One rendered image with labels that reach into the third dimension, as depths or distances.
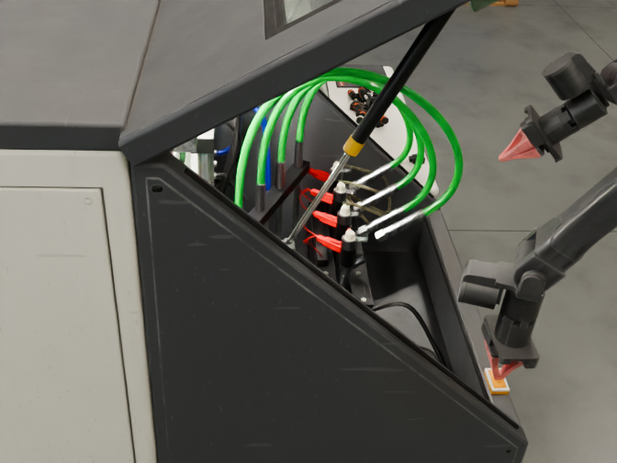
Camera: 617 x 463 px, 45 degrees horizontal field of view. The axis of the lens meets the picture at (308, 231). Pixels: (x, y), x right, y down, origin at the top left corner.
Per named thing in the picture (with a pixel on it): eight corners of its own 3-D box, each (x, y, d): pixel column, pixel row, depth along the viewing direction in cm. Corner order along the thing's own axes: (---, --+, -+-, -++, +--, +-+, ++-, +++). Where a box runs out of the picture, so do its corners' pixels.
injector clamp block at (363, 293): (365, 362, 147) (374, 303, 138) (315, 362, 146) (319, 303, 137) (346, 255, 175) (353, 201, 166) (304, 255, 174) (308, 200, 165)
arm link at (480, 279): (548, 279, 107) (551, 241, 113) (468, 261, 109) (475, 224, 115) (528, 334, 115) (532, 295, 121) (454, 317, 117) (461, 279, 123)
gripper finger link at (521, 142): (491, 141, 144) (534, 115, 139) (512, 168, 146) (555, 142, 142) (492, 159, 138) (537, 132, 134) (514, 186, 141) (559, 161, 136)
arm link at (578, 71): (647, 85, 127) (627, 77, 135) (611, 32, 124) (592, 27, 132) (588, 130, 130) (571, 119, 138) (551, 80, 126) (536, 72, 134)
